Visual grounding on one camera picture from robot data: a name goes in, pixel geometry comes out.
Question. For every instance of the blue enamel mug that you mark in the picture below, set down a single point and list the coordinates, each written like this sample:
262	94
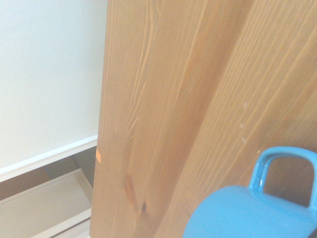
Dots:
237	215

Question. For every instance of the small orange tape piece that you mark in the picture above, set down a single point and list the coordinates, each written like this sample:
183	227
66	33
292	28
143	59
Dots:
98	156

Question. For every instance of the white baseboard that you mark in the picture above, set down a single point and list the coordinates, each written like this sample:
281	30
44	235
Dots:
49	156

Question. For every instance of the white open door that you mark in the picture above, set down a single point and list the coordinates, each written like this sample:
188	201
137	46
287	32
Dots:
42	208

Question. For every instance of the white door frame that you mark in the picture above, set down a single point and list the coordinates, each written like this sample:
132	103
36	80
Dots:
71	226

